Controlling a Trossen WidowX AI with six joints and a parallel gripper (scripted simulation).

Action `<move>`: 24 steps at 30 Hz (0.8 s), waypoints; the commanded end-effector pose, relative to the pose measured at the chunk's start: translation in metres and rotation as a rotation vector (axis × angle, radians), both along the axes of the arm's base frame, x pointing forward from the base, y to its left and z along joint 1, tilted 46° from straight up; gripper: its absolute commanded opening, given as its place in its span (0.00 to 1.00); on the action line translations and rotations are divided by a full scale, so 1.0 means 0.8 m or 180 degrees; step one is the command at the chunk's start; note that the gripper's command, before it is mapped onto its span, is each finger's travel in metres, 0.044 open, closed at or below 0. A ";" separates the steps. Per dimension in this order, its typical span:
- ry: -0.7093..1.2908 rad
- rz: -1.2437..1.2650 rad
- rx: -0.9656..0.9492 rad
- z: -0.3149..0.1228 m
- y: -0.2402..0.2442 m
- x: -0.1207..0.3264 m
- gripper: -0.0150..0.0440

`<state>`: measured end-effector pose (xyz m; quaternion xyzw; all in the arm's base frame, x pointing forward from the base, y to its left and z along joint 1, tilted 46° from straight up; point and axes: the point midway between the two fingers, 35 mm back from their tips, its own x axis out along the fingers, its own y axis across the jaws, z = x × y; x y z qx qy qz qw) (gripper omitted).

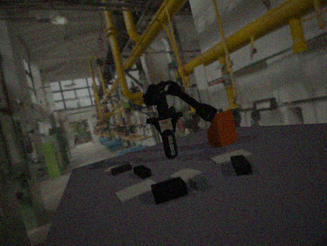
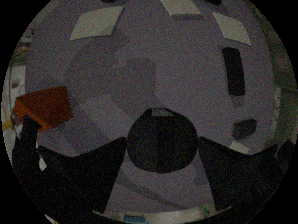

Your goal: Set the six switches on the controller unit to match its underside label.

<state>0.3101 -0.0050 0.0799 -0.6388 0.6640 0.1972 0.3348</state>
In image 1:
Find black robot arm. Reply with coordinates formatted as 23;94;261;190
142;80;218;122

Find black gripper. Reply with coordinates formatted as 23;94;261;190
147;104;183;136

